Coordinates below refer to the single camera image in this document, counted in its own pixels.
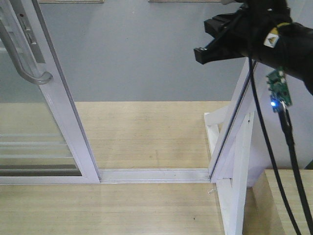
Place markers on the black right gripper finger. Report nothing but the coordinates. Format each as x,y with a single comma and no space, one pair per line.
221,48
215,25

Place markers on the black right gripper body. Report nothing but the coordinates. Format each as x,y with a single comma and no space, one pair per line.
264,30

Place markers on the white sliding glass door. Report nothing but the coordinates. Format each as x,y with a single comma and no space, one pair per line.
42,140

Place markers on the green right circuit board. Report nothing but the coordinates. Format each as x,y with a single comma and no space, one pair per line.
278,90

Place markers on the white right support bracket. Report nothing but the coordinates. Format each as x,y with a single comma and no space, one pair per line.
228,167

